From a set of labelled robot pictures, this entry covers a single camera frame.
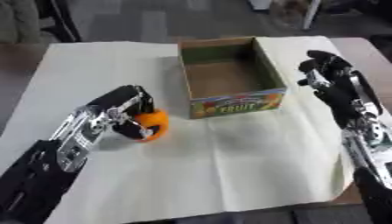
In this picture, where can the white table leg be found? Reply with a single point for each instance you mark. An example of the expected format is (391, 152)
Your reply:
(311, 14)

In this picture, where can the tan cardboard box green inside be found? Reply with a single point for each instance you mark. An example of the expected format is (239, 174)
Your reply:
(229, 78)

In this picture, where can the black chair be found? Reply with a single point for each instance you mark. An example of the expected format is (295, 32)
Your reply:
(60, 20)

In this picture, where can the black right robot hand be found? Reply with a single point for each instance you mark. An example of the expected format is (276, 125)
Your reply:
(337, 93)

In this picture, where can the orange toy fruit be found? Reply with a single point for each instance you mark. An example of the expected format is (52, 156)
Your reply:
(153, 124)

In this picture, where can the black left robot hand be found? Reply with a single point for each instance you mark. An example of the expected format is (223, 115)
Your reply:
(121, 99)

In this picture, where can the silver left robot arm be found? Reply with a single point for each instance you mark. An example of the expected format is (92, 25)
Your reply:
(46, 163)

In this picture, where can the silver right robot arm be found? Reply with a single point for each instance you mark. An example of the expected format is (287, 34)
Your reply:
(370, 163)

